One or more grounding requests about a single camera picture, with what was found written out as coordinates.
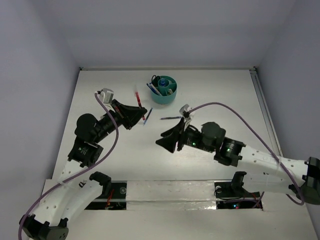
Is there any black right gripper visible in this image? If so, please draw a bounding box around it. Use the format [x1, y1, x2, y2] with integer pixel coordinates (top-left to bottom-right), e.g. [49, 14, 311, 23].
[155, 116, 215, 153]

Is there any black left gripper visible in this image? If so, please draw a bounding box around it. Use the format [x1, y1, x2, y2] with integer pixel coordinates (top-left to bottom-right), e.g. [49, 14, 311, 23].
[93, 99, 147, 144]

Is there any purple dark gel pen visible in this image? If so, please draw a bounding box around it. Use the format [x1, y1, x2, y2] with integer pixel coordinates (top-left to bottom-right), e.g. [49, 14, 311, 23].
[160, 116, 182, 121]

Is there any red pen refill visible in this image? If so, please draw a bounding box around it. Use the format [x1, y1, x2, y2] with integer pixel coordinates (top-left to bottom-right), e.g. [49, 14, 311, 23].
[134, 85, 142, 108]

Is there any blue ballpoint pen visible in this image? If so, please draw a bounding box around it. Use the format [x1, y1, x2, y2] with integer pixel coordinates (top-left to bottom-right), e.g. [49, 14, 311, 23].
[146, 83, 162, 96]

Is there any clear blue-capped marker pen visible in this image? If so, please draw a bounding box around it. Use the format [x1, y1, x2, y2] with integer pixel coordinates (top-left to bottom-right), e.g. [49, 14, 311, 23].
[158, 78, 168, 87]

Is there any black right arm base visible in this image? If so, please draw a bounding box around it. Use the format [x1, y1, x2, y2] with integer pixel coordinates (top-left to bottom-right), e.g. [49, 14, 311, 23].
[213, 171, 263, 210]

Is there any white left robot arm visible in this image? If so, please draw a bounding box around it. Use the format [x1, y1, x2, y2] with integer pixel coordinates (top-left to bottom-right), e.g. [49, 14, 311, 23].
[18, 99, 147, 240]

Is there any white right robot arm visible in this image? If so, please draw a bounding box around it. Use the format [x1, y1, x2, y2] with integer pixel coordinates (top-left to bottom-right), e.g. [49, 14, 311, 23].
[155, 120, 320, 205]

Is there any blue gel pen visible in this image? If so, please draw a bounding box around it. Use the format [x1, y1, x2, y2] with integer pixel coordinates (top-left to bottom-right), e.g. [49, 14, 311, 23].
[143, 107, 154, 126]

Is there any teal round desk organizer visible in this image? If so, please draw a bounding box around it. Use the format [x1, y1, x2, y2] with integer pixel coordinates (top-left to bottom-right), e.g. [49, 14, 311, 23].
[150, 75, 178, 105]

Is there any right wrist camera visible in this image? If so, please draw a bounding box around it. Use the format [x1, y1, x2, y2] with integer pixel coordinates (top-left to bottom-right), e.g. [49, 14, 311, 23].
[179, 104, 195, 131]

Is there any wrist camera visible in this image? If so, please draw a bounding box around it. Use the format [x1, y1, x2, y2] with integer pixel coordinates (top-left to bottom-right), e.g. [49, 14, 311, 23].
[95, 88, 114, 106]
[179, 104, 195, 131]

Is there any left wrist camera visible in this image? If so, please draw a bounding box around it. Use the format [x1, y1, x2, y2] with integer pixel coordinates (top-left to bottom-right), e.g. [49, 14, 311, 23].
[95, 88, 114, 106]

